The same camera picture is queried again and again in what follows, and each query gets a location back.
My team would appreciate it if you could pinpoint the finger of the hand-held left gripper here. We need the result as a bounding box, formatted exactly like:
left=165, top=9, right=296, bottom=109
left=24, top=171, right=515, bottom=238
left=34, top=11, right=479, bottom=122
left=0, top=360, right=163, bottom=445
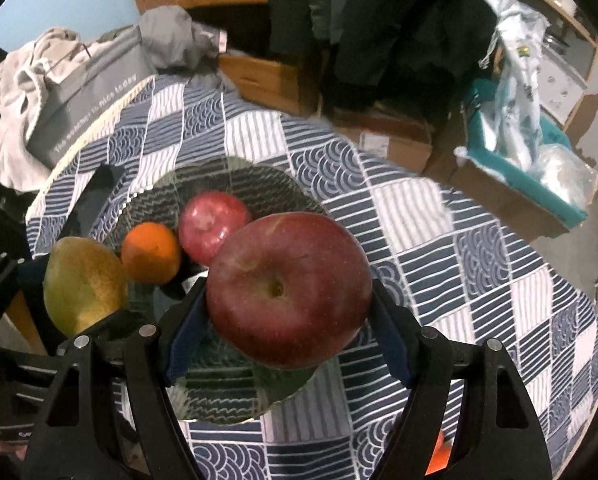
left=59, top=309, right=144, bottom=345
left=0, top=255, right=47, bottom=311

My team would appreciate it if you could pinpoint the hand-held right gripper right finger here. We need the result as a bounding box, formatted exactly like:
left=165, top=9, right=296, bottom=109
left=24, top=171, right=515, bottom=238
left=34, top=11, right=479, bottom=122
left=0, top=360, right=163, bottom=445
left=369, top=280, right=552, bottom=480

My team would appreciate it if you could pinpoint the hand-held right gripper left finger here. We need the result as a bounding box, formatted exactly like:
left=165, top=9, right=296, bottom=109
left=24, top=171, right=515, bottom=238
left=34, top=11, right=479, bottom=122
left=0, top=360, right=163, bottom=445
left=23, top=276, right=210, bottom=480

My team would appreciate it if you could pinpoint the green yellow pear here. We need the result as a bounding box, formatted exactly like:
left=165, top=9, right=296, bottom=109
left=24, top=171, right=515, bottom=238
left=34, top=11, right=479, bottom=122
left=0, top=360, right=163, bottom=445
left=43, top=236, right=130, bottom=338

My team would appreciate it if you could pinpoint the large dark red apple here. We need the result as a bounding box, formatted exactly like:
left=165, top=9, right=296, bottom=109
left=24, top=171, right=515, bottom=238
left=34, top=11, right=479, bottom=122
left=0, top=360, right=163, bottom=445
left=205, top=211, right=373, bottom=372

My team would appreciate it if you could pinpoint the large orange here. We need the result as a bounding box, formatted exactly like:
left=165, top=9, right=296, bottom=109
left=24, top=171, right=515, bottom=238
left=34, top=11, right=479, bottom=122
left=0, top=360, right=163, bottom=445
left=424, top=430, right=452, bottom=476

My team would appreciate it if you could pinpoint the ribbed glass bowl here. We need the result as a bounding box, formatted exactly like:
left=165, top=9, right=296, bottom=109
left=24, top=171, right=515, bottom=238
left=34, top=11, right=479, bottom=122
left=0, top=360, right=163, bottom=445
left=90, top=156, right=332, bottom=427

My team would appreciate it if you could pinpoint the blue white patterned tablecloth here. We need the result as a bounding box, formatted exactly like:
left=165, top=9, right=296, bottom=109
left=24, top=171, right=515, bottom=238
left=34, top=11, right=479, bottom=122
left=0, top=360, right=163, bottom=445
left=25, top=74, right=598, bottom=480

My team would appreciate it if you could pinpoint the grey fabric storage bag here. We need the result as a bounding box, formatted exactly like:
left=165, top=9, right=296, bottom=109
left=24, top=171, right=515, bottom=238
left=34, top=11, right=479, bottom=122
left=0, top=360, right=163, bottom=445
left=26, top=25, right=150, bottom=168

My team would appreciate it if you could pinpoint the large cardboard box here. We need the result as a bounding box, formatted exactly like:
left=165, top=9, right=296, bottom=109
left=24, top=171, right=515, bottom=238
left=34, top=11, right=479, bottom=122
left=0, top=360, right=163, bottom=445
left=426, top=152, right=574, bottom=242

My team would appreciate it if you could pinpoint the red label cardboard box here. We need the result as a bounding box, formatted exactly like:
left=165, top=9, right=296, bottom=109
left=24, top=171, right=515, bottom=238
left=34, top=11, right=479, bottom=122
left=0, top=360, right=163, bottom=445
left=329, top=105, right=434, bottom=176

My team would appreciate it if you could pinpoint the teal plastic bin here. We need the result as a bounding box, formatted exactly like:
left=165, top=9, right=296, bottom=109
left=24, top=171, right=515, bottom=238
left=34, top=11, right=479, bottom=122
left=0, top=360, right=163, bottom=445
left=461, top=80, right=590, bottom=231

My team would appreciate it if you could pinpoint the clear plastic bag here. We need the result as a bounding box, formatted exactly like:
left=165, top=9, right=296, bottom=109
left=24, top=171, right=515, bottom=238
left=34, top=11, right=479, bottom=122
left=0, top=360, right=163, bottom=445
left=534, top=144, right=598, bottom=208

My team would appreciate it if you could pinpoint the wooden drawer box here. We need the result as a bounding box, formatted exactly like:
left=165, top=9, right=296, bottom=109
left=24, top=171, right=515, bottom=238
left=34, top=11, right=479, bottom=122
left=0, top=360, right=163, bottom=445
left=218, top=52, right=324, bottom=116

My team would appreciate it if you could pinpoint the grey garment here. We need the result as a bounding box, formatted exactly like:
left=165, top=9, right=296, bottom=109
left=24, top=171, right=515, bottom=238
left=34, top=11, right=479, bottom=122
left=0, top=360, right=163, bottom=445
left=139, top=6, right=230, bottom=73

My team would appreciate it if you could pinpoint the large black coat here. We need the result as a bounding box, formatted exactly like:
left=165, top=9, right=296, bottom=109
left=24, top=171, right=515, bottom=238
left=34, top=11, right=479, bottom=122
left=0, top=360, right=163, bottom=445
left=336, top=0, right=504, bottom=103

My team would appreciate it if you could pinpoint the white labelled box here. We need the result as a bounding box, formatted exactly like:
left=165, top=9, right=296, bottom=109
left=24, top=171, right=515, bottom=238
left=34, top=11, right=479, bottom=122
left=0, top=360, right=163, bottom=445
left=539, top=52, right=590, bottom=121

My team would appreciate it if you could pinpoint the grey coat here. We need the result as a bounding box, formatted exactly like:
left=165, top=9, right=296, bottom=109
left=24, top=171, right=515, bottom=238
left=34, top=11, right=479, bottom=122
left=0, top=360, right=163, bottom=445
left=306, top=0, right=344, bottom=43

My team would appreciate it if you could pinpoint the wooden shelf rack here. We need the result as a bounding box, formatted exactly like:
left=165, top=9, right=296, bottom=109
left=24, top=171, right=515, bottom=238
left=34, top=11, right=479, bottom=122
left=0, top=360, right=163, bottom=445
left=509, top=0, right=598, bottom=86

